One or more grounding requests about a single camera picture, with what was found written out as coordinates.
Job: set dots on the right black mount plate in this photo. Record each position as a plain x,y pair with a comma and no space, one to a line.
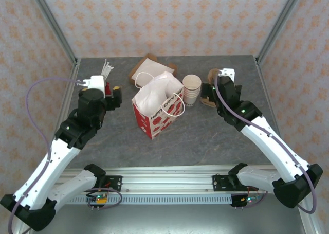
218,182

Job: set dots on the white plastic cutlery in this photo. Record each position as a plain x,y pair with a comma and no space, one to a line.
106,69

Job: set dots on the white napkin stack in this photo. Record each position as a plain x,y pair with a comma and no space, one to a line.
149,65

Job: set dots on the right small circuit board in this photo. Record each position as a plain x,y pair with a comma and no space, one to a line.
248,199

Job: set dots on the left small circuit board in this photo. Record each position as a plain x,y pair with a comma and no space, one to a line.
99,199

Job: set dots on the aluminium frame post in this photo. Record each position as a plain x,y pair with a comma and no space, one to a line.
312,223
282,15
48,15

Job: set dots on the brown pulp cup carrier stack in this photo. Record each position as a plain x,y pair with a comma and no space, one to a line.
212,74

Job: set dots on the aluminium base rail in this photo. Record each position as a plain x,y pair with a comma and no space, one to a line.
167,178

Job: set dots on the red white printed paper bag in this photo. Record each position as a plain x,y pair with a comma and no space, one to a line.
159,123

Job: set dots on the aluminium table edge rail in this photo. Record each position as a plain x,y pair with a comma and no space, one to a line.
69,95
266,90

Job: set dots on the left black mount plate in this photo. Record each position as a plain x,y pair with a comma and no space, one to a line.
114,182

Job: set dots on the white paper cup stack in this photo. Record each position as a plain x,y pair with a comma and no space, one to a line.
191,90

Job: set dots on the black mount plate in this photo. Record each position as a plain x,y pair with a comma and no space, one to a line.
218,182
114,182

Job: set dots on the small circuit board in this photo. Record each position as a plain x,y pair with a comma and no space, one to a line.
99,199
248,199

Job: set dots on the brown cardboard box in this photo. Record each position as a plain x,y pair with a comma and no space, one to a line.
136,67

